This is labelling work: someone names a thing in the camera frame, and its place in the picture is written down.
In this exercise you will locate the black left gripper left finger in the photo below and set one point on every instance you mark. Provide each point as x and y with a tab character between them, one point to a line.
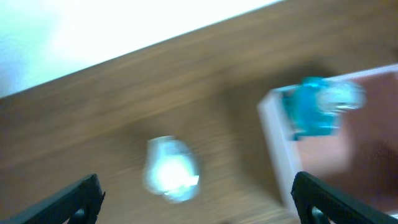
79	202

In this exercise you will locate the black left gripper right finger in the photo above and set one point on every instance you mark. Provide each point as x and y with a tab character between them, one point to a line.
318	202

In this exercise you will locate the teal mouthwash bottle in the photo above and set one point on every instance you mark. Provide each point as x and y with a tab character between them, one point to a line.
316	106

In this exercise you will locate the clear foam soap pump bottle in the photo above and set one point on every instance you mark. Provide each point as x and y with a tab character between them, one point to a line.
171	170

